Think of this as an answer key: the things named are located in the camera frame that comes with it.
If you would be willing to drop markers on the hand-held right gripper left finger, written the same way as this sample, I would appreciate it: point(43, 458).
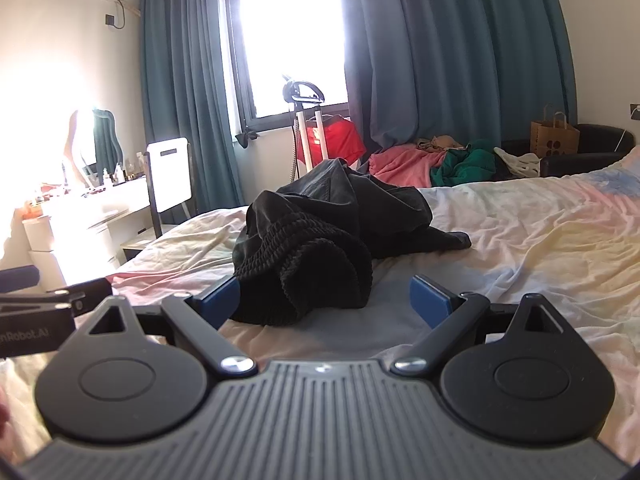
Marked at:
point(220, 300)

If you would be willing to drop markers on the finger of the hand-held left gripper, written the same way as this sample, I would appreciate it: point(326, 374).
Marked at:
point(20, 278)
point(90, 295)

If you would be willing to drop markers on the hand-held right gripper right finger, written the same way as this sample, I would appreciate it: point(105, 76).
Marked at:
point(427, 302)

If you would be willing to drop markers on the black pants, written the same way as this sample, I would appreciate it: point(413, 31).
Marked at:
point(320, 255)

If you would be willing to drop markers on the white storage box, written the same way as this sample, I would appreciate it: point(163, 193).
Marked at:
point(42, 250)

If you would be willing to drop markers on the white dressing table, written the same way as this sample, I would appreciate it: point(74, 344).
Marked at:
point(100, 215)

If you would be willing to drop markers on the small white bottle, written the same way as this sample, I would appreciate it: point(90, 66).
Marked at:
point(106, 177)

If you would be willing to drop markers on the pastel tie-dye bedsheet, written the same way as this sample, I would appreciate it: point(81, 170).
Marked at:
point(525, 225)

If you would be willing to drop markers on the white chair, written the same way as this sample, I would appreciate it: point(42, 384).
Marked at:
point(169, 175)

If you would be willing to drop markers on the pink cloth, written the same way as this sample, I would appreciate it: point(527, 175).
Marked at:
point(400, 162)

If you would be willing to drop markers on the green cloth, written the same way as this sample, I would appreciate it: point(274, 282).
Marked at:
point(465, 162)

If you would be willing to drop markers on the beige cloth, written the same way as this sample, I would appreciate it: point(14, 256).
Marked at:
point(442, 143)

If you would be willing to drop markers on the wavy framed mirror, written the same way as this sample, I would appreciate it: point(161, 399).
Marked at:
point(105, 135)

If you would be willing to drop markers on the white cloth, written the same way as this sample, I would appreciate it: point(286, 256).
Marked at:
point(520, 162)

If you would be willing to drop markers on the red garment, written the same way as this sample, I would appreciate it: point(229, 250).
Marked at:
point(335, 142)

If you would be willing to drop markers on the brown paper bag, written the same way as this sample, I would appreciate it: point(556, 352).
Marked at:
point(552, 137)

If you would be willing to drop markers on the narrow teal curtain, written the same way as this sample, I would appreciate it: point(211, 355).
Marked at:
point(185, 85)

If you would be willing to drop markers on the black armchair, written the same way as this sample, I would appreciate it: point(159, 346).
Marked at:
point(595, 147)

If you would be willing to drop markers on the wide teal curtain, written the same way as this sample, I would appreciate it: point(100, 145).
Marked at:
point(450, 50)

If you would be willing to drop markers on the dark framed window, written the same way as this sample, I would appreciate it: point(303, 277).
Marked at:
point(290, 35)

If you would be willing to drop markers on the black wall outlet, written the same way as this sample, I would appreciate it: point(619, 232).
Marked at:
point(109, 19)

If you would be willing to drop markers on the wall socket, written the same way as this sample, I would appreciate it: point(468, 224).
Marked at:
point(635, 111)

